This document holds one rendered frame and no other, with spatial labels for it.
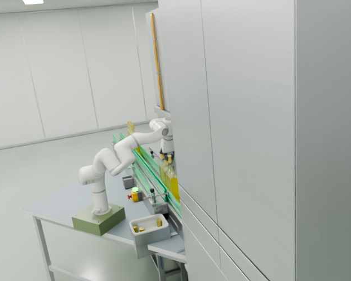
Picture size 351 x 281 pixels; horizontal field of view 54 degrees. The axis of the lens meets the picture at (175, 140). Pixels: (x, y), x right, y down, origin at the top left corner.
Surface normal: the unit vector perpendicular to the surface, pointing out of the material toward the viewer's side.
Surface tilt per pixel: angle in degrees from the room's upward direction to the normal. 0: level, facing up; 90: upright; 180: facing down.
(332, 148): 90
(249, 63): 90
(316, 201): 90
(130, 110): 90
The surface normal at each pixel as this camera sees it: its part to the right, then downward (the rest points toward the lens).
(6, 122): 0.33, 0.24
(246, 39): -0.94, 0.18
